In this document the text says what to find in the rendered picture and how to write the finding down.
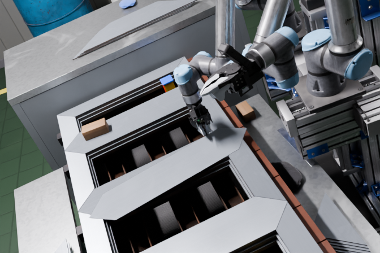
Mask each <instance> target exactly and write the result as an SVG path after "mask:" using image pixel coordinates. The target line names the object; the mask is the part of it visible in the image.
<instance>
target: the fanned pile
mask: <svg viewBox="0 0 380 253"><path fill-rule="evenodd" d="M314 223H315V224H316V226H317V227H318V228H319V230H320V231H321V232H322V234H323V235H324V236H325V238H326V240H328V242H329V243H330V244H331V246H332V247H333V249H334V250H335V251H336V253H371V252H370V250H369V248H368V247H367V244H366V243H365V242H364V240H363V239H362V238H361V237H360V235H359V234H358V233H357V231H355V229H354V228H353V226H352V225H351V224H350V223H349V221H348V220H347V219H346V218H345V217H344V215H343V214H342V213H341V212H340V210H339V209H338V208H337V206H336V205H335V204H334V203H333V201H332V200H331V199H330V198H329V196H328V195H327V194H326V193H325V194H324V196H323V200H322V202H321V205H320V207H319V210H318V213H317V216H316V219H315V221H314Z"/></svg>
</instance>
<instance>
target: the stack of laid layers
mask: <svg viewBox="0 0 380 253"><path fill-rule="evenodd" d="M168 75H171V77H172V78H173V80H174V81H173V82H175V77H174V72H170V73H168V74H166V75H164V76H162V77H160V78H158V79H156V80H153V81H151V82H149V83H147V84H145V85H143V86H141V87H138V88H136V89H134V90H131V91H129V92H128V93H125V94H123V95H121V96H119V97H117V98H114V99H112V100H110V101H108V102H106V103H104V104H102V105H99V106H97V107H95V108H93V109H91V110H89V111H87V112H84V113H82V114H80V115H78V116H75V118H76V122H77V126H78V129H79V133H80V132H81V127H82V126H83V124H85V123H87V122H89V121H91V120H93V119H96V118H98V117H100V116H102V115H104V114H106V113H108V112H111V111H113V110H115V109H117V108H119V107H121V106H124V105H125V104H128V103H130V102H132V101H135V100H137V99H139V98H141V97H143V96H145V95H147V94H149V93H152V92H154V91H156V90H158V89H160V88H162V87H163V85H162V83H161V82H160V79H162V78H164V77H166V76H168ZM190 110H191V108H188V107H187V106H185V107H183V108H181V109H179V110H177V111H175V112H173V113H170V114H168V115H166V116H164V117H162V118H160V119H158V120H156V121H154V122H151V123H149V124H147V125H145V126H142V127H141V128H139V129H136V130H134V131H132V132H130V133H128V134H126V135H123V136H121V137H119V138H117V139H115V140H113V141H111V142H109V143H107V144H104V145H102V146H100V147H98V148H96V149H94V150H92V151H90V152H88V153H85V156H86V158H87V162H88V166H89V170H90V174H91V177H92V181H93V185H94V190H93V191H92V192H91V194H90V196H89V197H88V198H87V200H86V201H85V202H84V204H83V205H82V207H81V208H80V209H79V211H78V212H81V213H86V214H90V215H91V213H92V212H93V210H94V208H95V206H96V205H97V203H98V201H99V200H100V198H101V196H102V195H103V193H105V192H107V191H109V190H111V189H112V188H114V187H116V186H118V185H120V184H121V183H123V182H125V181H127V180H129V179H130V178H132V177H134V176H135V175H137V174H139V173H141V172H143V171H144V170H146V169H148V168H150V167H151V166H153V165H155V164H157V163H159V162H160V161H162V160H164V159H166V158H168V157H169V156H171V155H173V154H174V153H176V152H178V151H180V150H181V149H183V148H185V147H187V146H189V145H190V144H192V143H194V142H196V141H198V140H196V141H194V142H192V143H190V144H188V145H185V146H183V147H181V148H179V149H177V150H175V151H173V152H171V153H169V154H167V155H165V156H162V157H160V158H158V159H156V160H154V161H152V162H150V163H148V164H146V165H144V166H142V167H140V168H137V169H135V170H133V171H131V172H129V173H126V174H124V175H122V176H120V177H118V178H116V179H114V180H112V181H110V182H108V183H106V184H104V185H101V186H100V184H99V182H98V178H97V174H96V170H95V167H94V164H93V162H94V161H96V160H98V159H100V158H103V157H104V156H107V155H109V154H111V153H113V152H115V151H118V150H120V149H122V148H124V147H126V146H128V145H130V144H132V143H134V142H137V141H139V140H141V139H143V138H145V137H147V136H149V135H151V134H153V133H156V132H158V131H160V130H162V129H164V128H167V127H169V126H170V125H173V124H175V123H177V122H179V121H181V120H183V119H186V118H188V117H190V116H189V111H190ZM228 169H231V171H232V172H233V174H234V176H235V177H236V179H237V180H238V182H239V184H240V185H241V187H242V188H243V190H244V192H245V193H246V195H247V197H248V198H249V199H251V198H253V197H255V196H254V195H253V194H252V192H251V190H250V189H249V187H248V185H247V184H246V183H245V181H244V180H243V178H242V176H241V175H240V173H239V171H238V170H237V169H236V167H235V165H234V164H233V162H232V161H231V159H230V157H229V155H228V156H226V157H225V158H223V159H221V160H220V161H218V162H216V163H214V164H213V165H211V166H209V167H207V168H206V169H204V170H202V171H201V172H199V173H197V174H195V175H194V176H192V177H190V178H188V179H187V180H185V181H183V182H181V183H180V184H178V185H176V186H174V187H173V188H171V189H169V190H168V191H166V192H164V193H162V194H161V195H159V196H157V197H155V198H154V199H152V200H150V201H148V202H147V203H145V204H143V205H142V206H140V207H138V208H136V209H135V210H133V211H131V212H129V213H128V214H126V215H124V216H122V217H121V218H119V219H117V220H106V219H103V221H104V224H105V228H106V233H107V236H108V239H109V243H110V247H111V251H112V253H119V251H118V247H117V245H116V241H115V237H114V233H113V230H112V227H111V226H112V225H114V224H116V223H118V222H120V221H122V220H124V219H126V218H128V217H130V216H132V215H134V214H137V213H139V212H141V211H143V210H145V209H147V208H149V207H151V206H153V205H155V204H157V203H159V202H161V201H163V200H165V199H167V198H170V197H172V196H174V195H176V194H178V193H180V192H182V191H184V190H187V189H189V188H190V187H193V186H195V185H197V184H199V183H201V182H203V181H205V180H207V179H209V178H211V177H213V176H215V175H217V174H220V173H222V172H224V171H226V170H228ZM276 244H277V245H278V246H279V248H280V249H281V251H282V253H290V251H289V250H288V248H287V246H286V245H285V244H284V242H283V241H282V239H281V237H280V236H279V234H278V232H277V231H276V230H274V231H272V232H270V233H268V234H266V235H264V236H262V237H260V238H258V239H256V240H254V241H252V242H250V243H248V244H246V245H244V246H241V247H239V248H237V249H236V250H233V251H231V252H229V253H260V252H262V251H264V250H266V249H268V248H270V247H272V246H274V245H276Z"/></svg>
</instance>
